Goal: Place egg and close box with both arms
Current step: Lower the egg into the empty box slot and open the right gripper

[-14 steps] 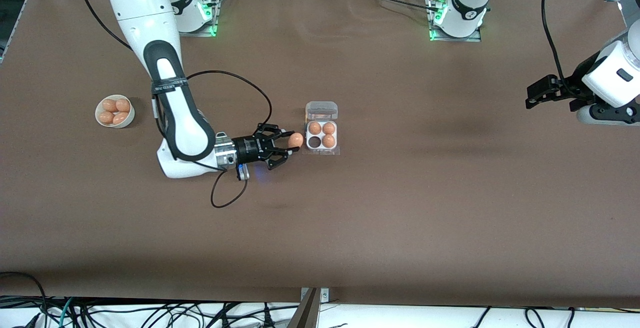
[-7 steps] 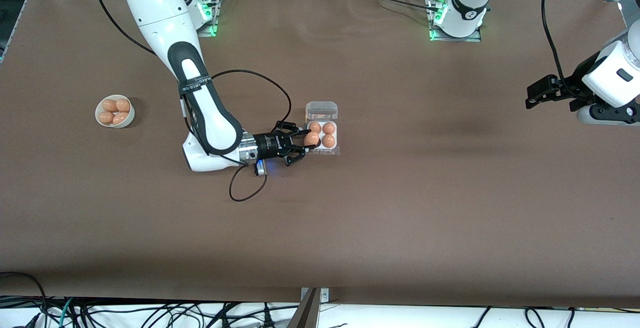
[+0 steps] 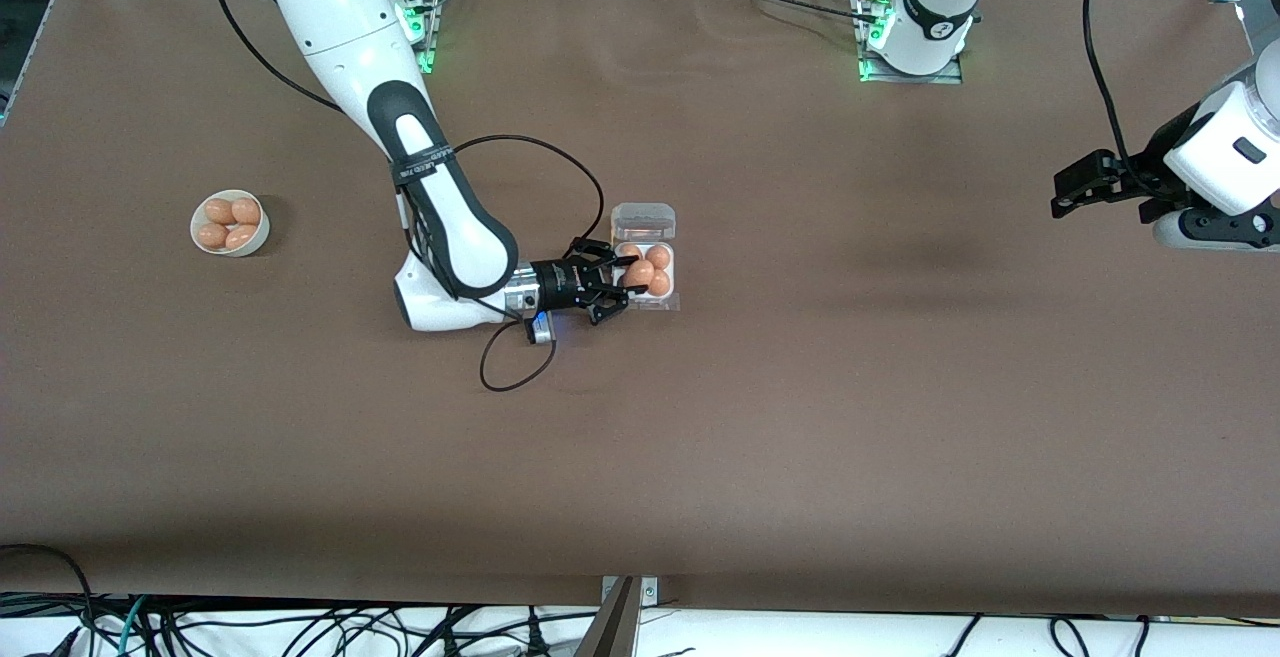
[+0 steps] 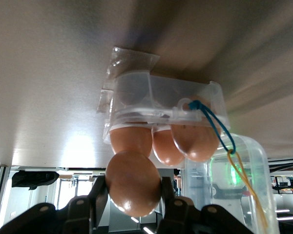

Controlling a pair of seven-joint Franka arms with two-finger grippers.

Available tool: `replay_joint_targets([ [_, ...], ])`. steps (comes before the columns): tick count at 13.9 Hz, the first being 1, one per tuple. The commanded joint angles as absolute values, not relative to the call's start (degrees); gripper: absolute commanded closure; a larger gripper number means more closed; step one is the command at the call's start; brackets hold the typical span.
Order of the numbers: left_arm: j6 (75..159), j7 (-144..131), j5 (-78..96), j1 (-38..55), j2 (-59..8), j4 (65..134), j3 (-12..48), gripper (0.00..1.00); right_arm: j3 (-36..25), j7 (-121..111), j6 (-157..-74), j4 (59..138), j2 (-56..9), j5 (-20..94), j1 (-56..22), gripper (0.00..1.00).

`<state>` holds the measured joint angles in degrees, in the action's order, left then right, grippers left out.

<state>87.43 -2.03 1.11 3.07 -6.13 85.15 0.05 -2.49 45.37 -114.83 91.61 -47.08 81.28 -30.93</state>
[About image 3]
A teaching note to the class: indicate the white round bowl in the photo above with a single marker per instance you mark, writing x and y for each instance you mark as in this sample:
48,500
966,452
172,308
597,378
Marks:
257,243

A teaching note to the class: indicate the small metal bracket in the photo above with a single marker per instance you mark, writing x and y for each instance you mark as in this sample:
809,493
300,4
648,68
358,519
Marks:
650,592

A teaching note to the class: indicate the clear plastic box lid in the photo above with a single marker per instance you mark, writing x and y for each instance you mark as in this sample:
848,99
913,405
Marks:
643,222

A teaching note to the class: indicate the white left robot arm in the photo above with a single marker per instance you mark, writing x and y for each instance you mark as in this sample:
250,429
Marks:
940,7

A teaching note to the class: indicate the brown egg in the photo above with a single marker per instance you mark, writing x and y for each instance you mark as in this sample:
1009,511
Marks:
660,283
246,210
637,274
631,250
659,257
218,210
211,234
241,236

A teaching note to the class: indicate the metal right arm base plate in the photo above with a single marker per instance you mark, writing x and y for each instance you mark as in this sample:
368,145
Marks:
428,57

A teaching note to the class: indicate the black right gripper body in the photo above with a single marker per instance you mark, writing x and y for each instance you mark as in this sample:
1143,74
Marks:
557,283

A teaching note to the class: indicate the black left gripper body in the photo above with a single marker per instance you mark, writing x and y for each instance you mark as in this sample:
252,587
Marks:
1139,178

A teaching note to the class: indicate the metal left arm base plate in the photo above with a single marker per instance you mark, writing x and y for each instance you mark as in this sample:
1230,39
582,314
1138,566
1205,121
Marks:
950,78

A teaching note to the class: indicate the clear plastic egg carton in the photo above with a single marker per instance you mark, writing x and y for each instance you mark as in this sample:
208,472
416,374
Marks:
675,272

